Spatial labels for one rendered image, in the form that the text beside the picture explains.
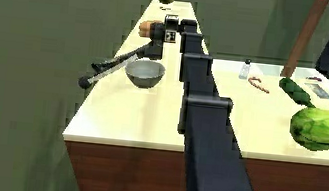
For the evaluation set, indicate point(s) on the clear salt shaker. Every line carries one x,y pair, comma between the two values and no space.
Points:
244,69

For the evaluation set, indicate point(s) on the brown bread loaf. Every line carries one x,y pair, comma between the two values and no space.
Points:
145,28

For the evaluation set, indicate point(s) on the dark green bottle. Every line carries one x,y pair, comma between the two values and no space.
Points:
295,91

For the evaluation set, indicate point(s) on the large green lettuce head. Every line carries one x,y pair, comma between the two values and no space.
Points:
323,129

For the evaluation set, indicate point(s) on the small dark utensil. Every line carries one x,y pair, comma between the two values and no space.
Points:
165,8

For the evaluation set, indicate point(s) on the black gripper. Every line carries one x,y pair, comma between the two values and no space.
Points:
156,42

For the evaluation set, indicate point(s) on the brown wooden counter cabinet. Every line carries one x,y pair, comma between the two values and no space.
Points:
130,113

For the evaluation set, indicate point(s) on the grey bowl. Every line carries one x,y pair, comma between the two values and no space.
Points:
144,73

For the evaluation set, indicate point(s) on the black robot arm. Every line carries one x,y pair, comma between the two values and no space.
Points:
203,120

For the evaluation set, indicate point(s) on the brown wooden post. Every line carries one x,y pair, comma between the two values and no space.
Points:
304,36

